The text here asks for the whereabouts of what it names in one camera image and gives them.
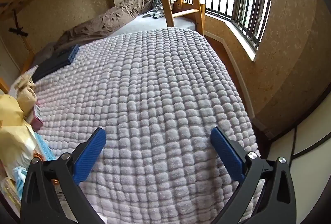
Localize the yellow paper bag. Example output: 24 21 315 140
0 93 34 180

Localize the brown duvet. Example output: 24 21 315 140
53 0 162 54

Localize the pink box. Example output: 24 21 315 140
28 104 44 131

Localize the teal box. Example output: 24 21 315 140
34 133 56 162

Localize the dark blue box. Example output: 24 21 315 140
53 44 80 65

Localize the blue face mask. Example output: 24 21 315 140
12 166 29 201

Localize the black flat case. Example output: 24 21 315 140
31 57 70 82

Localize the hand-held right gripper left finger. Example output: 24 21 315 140
20 127 107 224

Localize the grey pillow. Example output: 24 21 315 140
34 42 60 67

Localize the grey garment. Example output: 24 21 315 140
142 0 176 20

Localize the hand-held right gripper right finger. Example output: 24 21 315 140
210 127 298 224

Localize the grey mattress sheet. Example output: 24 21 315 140
118 13 198 36

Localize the crumpled brown paper bag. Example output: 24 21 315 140
14 77 38 123

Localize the lavender waffle blanket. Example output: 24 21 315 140
24 28 265 224

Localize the black wall bracket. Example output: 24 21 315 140
8 11 29 37

